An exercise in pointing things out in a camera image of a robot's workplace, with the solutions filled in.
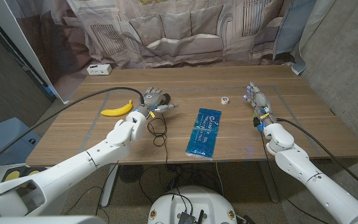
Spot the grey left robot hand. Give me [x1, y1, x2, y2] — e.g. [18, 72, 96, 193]
[134, 87, 180, 119]

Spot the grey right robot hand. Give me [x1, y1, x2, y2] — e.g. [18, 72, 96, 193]
[243, 81, 276, 127]

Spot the yellow toy banana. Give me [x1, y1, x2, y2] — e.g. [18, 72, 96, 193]
[100, 100, 134, 118]

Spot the white power strip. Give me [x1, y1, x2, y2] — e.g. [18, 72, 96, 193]
[86, 63, 112, 76]

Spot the blue gel ice pack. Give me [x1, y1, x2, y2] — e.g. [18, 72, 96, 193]
[185, 107, 223, 161]

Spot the printed sofa backdrop curtain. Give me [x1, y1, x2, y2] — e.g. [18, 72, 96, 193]
[4, 0, 337, 104]

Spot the black round floor fan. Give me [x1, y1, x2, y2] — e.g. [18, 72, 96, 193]
[119, 164, 145, 184]

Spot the grey table leg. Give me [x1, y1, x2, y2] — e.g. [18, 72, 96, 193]
[258, 161, 280, 203]

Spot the white table leg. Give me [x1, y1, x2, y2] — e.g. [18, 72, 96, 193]
[100, 164, 119, 207]

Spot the white robot torso base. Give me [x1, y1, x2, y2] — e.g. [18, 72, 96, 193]
[147, 185, 238, 224]

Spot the white partition panel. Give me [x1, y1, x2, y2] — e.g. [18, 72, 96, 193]
[0, 0, 68, 104]

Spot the blue plastic bin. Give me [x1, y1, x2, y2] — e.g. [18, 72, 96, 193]
[0, 117, 42, 166]

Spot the black yellow foot pedal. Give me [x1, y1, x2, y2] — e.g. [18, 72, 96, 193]
[1, 166, 48, 184]

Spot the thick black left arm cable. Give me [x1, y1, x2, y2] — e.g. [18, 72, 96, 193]
[0, 86, 145, 172]

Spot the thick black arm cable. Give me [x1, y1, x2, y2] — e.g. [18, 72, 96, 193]
[275, 117, 358, 199]
[0, 86, 145, 172]

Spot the black mouse cable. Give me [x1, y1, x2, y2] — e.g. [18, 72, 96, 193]
[147, 112, 170, 170]

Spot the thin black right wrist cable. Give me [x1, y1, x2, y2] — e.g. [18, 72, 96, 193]
[259, 130, 332, 224]

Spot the black floor cable tangle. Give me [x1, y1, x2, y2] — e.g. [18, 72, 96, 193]
[138, 161, 226, 203]

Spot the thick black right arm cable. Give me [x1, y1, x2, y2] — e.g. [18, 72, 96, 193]
[275, 117, 358, 199]

